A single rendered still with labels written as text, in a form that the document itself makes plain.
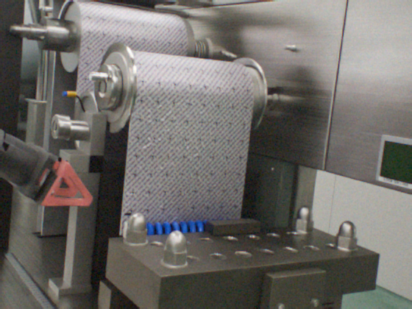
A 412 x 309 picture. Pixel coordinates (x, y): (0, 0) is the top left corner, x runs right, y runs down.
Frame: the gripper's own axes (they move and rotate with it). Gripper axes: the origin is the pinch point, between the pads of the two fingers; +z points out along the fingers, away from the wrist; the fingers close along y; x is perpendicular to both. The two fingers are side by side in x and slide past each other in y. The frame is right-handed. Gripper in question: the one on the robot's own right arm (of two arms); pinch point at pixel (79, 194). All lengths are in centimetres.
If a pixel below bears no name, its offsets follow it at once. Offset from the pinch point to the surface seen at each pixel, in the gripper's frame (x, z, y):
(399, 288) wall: 38, 287, -143
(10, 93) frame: 9.5, -8.1, -33.5
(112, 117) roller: 13.3, 0.7, -5.4
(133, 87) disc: 18.1, -1.4, 0.5
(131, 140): 11.2, 3.1, -0.3
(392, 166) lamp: 26.4, 31.2, 22.3
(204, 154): 15.9, 16.6, -0.5
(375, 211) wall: 75, 267, -169
